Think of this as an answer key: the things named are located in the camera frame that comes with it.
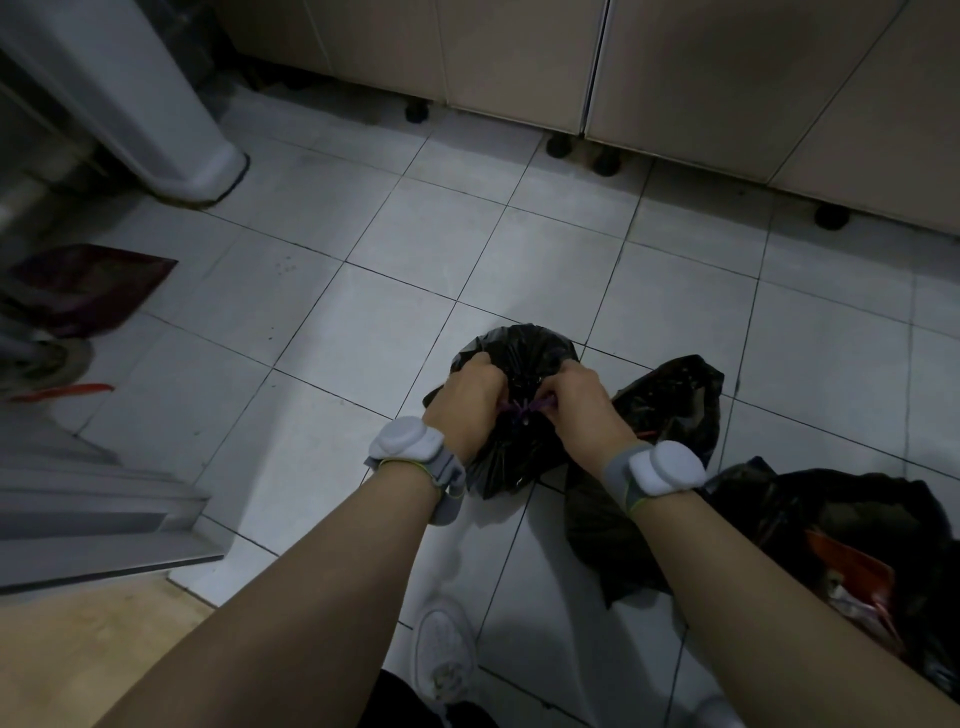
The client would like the beige cabinet door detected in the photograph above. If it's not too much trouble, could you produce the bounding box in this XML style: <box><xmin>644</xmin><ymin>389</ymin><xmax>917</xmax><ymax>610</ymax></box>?
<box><xmin>768</xmin><ymin>0</ymin><xmax>960</xmax><ymax>238</ymax></box>
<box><xmin>585</xmin><ymin>0</ymin><xmax>909</xmax><ymax>186</ymax></box>
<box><xmin>300</xmin><ymin>0</ymin><xmax>610</xmax><ymax>138</ymax></box>

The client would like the purple drawstring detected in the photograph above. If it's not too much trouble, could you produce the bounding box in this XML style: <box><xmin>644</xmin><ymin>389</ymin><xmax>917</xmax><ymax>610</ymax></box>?
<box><xmin>496</xmin><ymin>396</ymin><xmax>562</xmax><ymax>423</ymax></box>

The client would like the dark red dustpan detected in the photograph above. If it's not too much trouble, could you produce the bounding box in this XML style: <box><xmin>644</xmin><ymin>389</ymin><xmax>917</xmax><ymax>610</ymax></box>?
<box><xmin>0</xmin><ymin>243</ymin><xmax>180</xmax><ymax>340</ymax></box>

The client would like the grey left wrist tracker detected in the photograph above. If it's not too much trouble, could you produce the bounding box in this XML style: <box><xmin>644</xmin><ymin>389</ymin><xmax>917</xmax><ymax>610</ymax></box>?
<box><xmin>365</xmin><ymin>415</ymin><xmax>468</xmax><ymax>528</ymax></box>

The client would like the black garbage bag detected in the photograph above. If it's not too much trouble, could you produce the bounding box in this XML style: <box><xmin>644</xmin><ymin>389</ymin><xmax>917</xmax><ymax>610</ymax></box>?
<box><xmin>564</xmin><ymin>354</ymin><xmax>726</xmax><ymax>610</ymax></box>
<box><xmin>705</xmin><ymin>456</ymin><xmax>960</xmax><ymax>702</ymax></box>
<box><xmin>422</xmin><ymin>323</ymin><xmax>586</xmax><ymax>501</ymax></box>

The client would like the person's right forearm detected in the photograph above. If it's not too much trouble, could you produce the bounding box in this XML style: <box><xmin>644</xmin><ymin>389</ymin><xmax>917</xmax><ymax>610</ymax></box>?
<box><xmin>628</xmin><ymin>480</ymin><xmax>960</xmax><ymax>728</ymax></box>

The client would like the person's right hand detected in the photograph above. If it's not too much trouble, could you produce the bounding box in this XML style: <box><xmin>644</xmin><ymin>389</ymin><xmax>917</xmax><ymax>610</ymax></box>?
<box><xmin>534</xmin><ymin>360</ymin><xmax>651</xmax><ymax>477</ymax></box>

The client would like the grey wrist tracker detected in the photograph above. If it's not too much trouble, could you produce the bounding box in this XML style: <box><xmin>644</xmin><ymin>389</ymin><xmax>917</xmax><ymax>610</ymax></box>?
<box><xmin>604</xmin><ymin>439</ymin><xmax>709</xmax><ymax>517</ymax></box>
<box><xmin>365</xmin><ymin>415</ymin><xmax>468</xmax><ymax>528</ymax></box>

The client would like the person's left forearm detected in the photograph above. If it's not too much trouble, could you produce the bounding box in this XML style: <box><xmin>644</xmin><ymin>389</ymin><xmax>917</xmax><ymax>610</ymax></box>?
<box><xmin>96</xmin><ymin>459</ymin><xmax>460</xmax><ymax>728</ymax></box>

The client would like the grey door threshold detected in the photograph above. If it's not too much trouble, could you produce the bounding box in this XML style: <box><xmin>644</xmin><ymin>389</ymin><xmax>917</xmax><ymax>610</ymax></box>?
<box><xmin>0</xmin><ymin>420</ymin><xmax>228</xmax><ymax>597</ymax></box>

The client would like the grey right wrist tracker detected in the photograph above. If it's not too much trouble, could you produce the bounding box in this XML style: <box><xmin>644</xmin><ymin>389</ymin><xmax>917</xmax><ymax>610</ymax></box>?
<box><xmin>604</xmin><ymin>439</ymin><xmax>709</xmax><ymax>517</ymax></box>

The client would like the flat black garbage bag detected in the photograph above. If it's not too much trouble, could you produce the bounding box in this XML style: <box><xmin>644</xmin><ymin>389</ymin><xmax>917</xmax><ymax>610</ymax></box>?
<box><xmin>564</xmin><ymin>354</ymin><xmax>726</xmax><ymax>610</ymax></box>

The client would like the open black garbage bag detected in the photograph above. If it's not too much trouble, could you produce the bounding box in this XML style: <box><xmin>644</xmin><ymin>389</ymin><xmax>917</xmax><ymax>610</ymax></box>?
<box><xmin>705</xmin><ymin>456</ymin><xmax>960</xmax><ymax>702</ymax></box>

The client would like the person's left hand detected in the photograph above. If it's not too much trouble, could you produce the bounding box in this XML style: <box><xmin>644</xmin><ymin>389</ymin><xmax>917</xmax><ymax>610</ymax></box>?
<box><xmin>421</xmin><ymin>352</ymin><xmax>513</xmax><ymax>467</ymax></box>

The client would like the red broom handle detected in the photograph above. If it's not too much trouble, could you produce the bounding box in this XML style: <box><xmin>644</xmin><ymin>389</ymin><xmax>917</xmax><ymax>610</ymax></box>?
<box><xmin>6</xmin><ymin>383</ymin><xmax>116</xmax><ymax>405</ymax></box>

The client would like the orange snack wrapper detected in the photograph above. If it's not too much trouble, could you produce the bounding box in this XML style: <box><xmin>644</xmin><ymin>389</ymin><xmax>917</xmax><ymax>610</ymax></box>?
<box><xmin>805</xmin><ymin>528</ymin><xmax>906</xmax><ymax>655</ymax></box>

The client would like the white shoe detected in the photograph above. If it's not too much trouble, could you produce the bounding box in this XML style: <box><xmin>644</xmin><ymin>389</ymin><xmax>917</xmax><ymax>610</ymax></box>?
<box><xmin>411</xmin><ymin>597</ymin><xmax>479</xmax><ymax>706</ymax></box>

